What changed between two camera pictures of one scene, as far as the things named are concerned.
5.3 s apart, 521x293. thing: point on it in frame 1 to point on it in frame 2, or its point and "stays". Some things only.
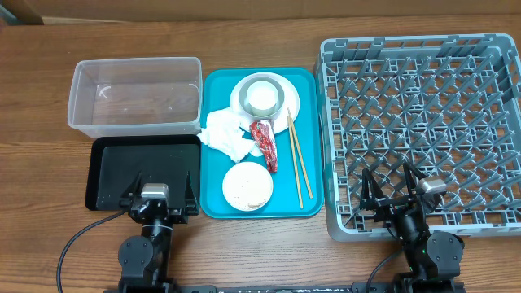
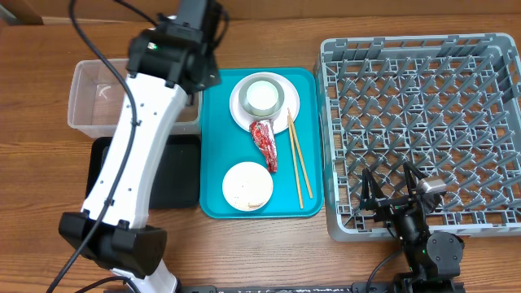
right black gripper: [391, 207] stays
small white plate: [247, 186] stays
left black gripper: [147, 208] to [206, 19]
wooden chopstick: [297, 145] stays
